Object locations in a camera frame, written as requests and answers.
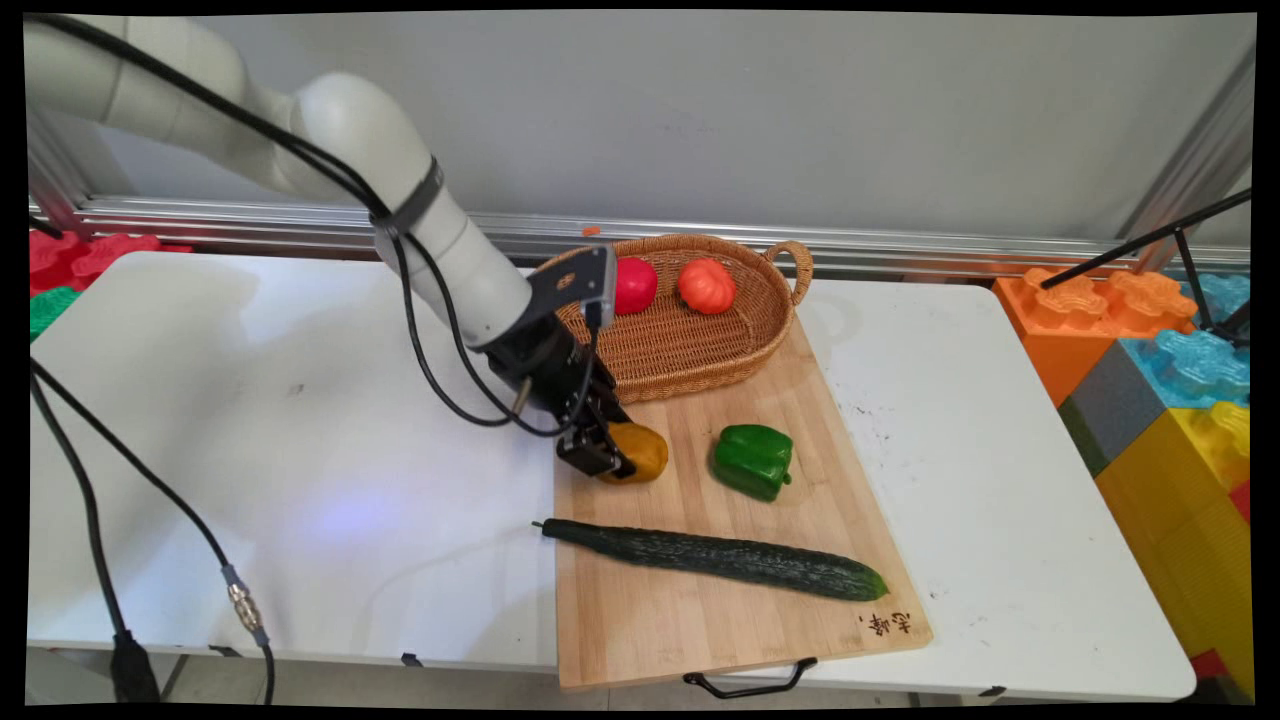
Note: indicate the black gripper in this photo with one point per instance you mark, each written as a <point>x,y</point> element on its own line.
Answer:
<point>555,375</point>

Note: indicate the yellow-brown bell pepper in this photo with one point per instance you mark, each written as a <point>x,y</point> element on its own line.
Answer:
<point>645,452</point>

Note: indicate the long dark green cucumber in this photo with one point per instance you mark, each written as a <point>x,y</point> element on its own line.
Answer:
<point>740,560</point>

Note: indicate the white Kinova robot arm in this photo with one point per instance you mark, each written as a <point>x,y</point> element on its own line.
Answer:
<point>350,130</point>

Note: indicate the woven wicker basket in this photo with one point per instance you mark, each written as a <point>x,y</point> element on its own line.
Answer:
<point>700,350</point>

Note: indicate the red tomato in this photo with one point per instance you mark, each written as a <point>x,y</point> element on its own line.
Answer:
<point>636,286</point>

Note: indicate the green bell pepper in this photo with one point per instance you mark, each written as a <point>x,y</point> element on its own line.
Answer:
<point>752,460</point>

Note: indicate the orange pumpkin toy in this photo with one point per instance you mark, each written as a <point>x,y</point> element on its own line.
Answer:
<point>706,287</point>

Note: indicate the bamboo cutting board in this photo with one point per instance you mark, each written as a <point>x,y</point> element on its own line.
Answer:
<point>720,630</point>

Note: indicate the large orange building block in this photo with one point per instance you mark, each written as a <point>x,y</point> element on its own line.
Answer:
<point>1070,330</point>

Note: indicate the green building block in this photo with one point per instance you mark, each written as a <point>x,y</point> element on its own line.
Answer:
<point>50,310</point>

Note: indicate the black tripod stand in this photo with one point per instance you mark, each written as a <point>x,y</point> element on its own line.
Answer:
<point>1150,236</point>

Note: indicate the large yellow building block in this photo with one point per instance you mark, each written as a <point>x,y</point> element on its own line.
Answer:
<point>1180,520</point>

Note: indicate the large blue building block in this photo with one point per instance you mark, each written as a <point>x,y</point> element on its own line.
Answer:
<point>1195,365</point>
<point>1222,295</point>

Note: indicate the large red building block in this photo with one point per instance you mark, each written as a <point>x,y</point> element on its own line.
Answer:
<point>1208,665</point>

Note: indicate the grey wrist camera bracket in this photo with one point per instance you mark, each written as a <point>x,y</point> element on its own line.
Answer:
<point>570,285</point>

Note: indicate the horizontal aluminium frame rail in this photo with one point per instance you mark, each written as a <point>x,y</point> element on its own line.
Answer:
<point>900,245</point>

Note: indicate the slanted aluminium frame post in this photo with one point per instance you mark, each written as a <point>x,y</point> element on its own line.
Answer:
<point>1195,160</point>

